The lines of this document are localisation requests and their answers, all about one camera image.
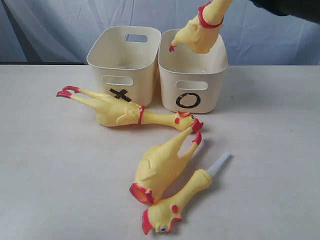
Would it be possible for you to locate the headless rubber chicken body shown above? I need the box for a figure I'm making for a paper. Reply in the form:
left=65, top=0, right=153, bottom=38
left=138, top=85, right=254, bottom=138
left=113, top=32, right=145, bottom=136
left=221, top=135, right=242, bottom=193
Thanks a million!
left=129, top=127, right=202, bottom=205

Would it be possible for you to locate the whole rubber chicken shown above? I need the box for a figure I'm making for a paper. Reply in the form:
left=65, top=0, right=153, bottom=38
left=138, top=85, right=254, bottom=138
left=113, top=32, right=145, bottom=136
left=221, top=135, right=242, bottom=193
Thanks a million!
left=56, top=85, right=204, bottom=133
left=169, top=0, right=233, bottom=54

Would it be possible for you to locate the whole rubber chicken front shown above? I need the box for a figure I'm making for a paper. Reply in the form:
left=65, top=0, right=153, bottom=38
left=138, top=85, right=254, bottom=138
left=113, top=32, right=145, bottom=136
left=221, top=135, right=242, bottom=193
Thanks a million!
left=169, top=0, right=233, bottom=54

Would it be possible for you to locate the rubber chicken head with tube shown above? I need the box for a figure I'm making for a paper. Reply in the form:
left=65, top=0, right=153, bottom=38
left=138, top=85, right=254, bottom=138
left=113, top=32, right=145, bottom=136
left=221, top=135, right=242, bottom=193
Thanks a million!
left=141, top=152, right=231, bottom=235

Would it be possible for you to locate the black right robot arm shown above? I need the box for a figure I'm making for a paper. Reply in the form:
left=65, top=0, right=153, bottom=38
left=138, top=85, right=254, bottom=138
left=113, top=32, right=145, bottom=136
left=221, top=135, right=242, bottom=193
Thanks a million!
left=251, top=0, right=320, bottom=24

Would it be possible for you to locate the cream bin marked O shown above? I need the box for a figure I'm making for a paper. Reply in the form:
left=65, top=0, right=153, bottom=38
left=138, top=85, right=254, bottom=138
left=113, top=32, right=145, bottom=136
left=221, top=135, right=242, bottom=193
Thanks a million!
left=158, top=29, right=228, bottom=114

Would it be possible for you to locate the cream bin marked X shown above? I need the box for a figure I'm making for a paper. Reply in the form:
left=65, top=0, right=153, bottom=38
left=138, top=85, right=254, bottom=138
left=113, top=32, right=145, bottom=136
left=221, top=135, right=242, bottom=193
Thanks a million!
left=86, top=25, right=162, bottom=106

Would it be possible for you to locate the grey backdrop curtain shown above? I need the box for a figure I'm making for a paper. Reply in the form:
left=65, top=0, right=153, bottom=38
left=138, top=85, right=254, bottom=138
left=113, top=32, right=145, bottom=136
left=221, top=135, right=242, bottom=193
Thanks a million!
left=0, top=0, right=320, bottom=65

